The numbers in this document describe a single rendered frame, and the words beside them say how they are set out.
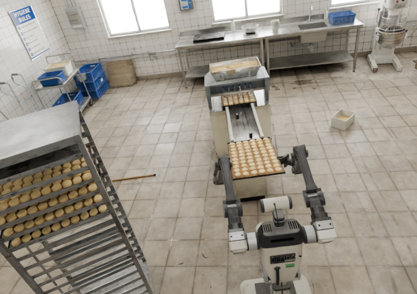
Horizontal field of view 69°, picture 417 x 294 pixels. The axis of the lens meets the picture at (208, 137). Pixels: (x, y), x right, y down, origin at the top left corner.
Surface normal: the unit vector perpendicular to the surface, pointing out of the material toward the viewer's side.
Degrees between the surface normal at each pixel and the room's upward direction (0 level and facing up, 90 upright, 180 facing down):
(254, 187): 90
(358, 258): 0
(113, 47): 90
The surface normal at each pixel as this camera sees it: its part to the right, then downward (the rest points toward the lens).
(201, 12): -0.10, 0.56
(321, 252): -0.15, -0.82
